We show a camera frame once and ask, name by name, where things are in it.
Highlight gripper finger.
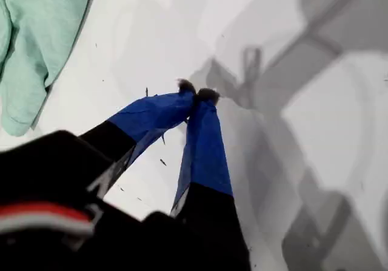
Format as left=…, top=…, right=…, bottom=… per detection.
left=78, top=79, right=195, bottom=198
left=169, top=88, right=252, bottom=271

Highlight pale green T-shirt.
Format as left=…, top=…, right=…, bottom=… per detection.
left=0, top=0, right=98, bottom=137

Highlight red white servo wire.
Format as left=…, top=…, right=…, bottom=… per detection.
left=0, top=202, right=95, bottom=236

